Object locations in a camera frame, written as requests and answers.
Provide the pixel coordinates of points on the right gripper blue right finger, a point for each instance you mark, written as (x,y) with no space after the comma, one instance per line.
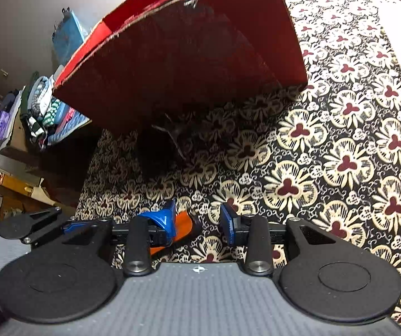
(235,227)

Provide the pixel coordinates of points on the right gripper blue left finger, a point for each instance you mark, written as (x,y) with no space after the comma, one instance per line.
(162,223)

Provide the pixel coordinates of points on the orange cylinder marker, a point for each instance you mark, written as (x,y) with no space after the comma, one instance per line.
(188,228)

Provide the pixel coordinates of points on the red cardboard box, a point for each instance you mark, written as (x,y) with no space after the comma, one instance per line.
(158,56)

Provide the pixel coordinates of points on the floral patterned table cloth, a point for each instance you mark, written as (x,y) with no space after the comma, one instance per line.
(330,153)

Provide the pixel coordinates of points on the pile of folded clothes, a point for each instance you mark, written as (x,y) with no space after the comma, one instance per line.
(45,119)

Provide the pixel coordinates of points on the blue clipboard folder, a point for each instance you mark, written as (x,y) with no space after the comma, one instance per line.
(68,36)

